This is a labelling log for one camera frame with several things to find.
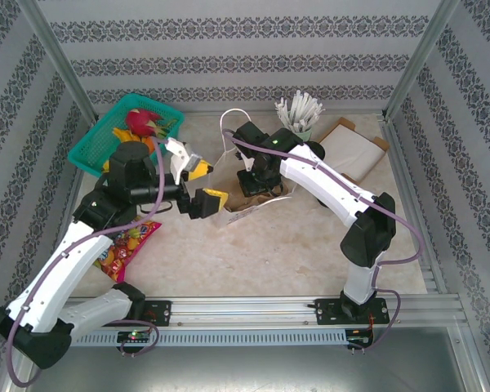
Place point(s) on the white printed paper bag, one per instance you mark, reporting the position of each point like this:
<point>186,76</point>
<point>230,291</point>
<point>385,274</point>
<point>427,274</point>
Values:
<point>228,171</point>

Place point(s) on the black plastic cup lid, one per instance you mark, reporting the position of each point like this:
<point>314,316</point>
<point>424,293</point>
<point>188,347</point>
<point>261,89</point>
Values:
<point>316,149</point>

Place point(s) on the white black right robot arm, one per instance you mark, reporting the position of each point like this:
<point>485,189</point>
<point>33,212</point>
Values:
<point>322,183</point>

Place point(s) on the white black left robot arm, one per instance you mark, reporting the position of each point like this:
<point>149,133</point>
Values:
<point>65,277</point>

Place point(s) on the yellow banana bunch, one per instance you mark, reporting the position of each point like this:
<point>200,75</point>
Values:
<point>124,134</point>

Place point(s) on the teal plastic basket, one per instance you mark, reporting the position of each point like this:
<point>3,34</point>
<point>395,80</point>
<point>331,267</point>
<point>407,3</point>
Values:
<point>90,147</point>

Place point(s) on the pink dragon fruit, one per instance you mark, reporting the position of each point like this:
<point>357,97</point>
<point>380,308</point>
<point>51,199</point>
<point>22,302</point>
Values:
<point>141,120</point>

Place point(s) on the bundle of white wrapped straws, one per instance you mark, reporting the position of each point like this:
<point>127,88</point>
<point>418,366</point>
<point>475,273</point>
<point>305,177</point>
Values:
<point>298,112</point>

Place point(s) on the colourful fruit candy bag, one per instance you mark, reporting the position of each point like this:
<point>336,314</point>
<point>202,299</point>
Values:
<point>122,253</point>

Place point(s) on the white napkin stack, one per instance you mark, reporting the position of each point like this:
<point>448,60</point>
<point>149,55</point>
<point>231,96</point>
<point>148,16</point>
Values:
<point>355,149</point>

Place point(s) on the brown cardboard napkin box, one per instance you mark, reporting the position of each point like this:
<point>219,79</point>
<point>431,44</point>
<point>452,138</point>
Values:
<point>381,143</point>

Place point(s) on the small controller board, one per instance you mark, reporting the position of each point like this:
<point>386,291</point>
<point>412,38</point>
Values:
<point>132,336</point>
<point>357,339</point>

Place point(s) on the aluminium mounting rail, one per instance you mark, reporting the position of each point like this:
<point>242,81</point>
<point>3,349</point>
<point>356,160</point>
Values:
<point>241,310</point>

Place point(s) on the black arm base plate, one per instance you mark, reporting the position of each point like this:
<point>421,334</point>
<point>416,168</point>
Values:
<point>161,312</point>
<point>326,312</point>

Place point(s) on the aluminium frame post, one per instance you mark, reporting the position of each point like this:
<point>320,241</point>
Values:
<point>422,57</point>
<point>57,61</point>

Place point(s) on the aluminium side rail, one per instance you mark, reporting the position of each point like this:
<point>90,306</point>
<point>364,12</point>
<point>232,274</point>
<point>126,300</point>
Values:
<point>400,163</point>

